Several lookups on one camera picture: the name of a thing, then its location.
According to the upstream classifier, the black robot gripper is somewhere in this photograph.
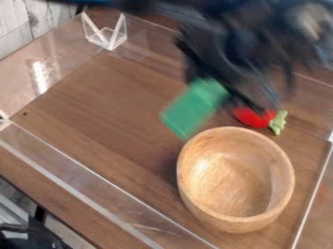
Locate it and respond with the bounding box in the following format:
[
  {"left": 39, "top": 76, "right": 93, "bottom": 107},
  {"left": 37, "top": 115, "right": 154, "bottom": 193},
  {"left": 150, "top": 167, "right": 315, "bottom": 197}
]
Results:
[{"left": 173, "top": 23, "right": 294, "bottom": 113}]

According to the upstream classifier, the green rectangular block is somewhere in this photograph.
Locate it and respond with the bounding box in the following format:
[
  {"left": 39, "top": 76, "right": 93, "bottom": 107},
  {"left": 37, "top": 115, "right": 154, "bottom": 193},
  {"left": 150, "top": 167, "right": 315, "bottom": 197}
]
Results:
[{"left": 160, "top": 78, "right": 228, "bottom": 140}]

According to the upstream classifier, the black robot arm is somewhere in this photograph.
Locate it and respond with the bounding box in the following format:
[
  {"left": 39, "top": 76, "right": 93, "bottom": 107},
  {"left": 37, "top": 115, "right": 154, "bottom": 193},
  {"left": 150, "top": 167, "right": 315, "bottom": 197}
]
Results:
[{"left": 50, "top": 0, "right": 333, "bottom": 111}]

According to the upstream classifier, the brown wooden bowl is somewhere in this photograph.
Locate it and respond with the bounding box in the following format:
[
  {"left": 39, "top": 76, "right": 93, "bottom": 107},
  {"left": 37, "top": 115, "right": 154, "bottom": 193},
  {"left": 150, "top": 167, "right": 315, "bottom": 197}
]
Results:
[{"left": 176, "top": 126, "right": 295, "bottom": 233}]

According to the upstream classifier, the red plush strawberry toy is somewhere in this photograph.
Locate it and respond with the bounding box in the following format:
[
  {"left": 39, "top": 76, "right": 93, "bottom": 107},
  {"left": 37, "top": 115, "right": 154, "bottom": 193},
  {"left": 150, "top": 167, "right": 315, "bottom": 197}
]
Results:
[{"left": 231, "top": 107, "right": 287, "bottom": 135}]

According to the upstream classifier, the clear acrylic front barrier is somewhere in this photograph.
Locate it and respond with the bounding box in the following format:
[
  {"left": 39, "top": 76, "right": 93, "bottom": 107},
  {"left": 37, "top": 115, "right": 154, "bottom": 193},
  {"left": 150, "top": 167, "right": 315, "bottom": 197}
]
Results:
[{"left": 0, "top": 121, "right": 216, "bottom": 249}]

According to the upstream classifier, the black device lower left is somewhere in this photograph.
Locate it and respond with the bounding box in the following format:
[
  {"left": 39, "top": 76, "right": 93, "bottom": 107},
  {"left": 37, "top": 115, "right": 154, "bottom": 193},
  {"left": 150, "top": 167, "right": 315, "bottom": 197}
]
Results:
[{"left": 0, "top": 215, "right": 72, "bottom": 249}]

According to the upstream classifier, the clear acrylic corner bracket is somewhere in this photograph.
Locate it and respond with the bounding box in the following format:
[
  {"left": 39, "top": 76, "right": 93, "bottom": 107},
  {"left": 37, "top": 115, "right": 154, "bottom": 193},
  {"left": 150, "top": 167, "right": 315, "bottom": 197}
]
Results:
[{"left": 80, "top": 13, "right": 126, "bottom": 51}]

